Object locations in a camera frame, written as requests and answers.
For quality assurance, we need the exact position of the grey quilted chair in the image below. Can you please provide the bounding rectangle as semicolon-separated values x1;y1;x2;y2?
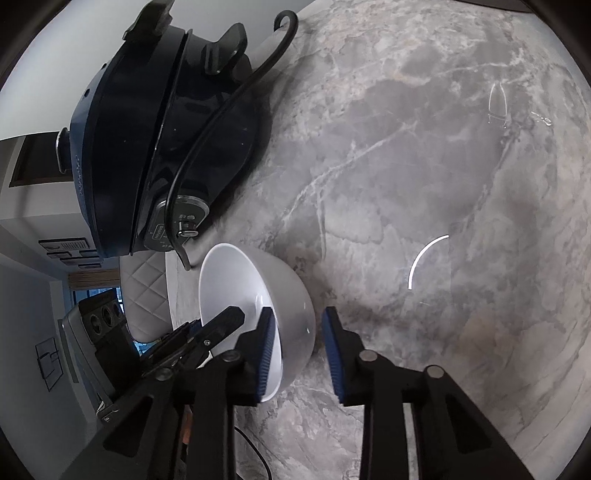
119;253;174;343

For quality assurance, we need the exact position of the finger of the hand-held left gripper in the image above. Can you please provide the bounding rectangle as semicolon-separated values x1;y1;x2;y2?
139;308;245;372

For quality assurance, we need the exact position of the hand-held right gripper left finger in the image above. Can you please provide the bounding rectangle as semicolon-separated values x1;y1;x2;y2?
60;307;278;480

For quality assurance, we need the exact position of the navy electric cooker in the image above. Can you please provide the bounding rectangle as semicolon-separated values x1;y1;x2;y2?
55;0;273;258

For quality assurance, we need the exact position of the black power cable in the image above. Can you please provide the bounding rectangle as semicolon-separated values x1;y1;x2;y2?
167;10;300;271

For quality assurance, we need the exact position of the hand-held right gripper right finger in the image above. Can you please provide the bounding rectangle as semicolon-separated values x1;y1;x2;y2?
322;306;536;480

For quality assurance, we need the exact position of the thin black cable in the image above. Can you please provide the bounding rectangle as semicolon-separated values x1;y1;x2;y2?
233;427;273;480

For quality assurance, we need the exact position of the white bowl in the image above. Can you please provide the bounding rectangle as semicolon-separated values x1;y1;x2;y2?
198;243;317;403

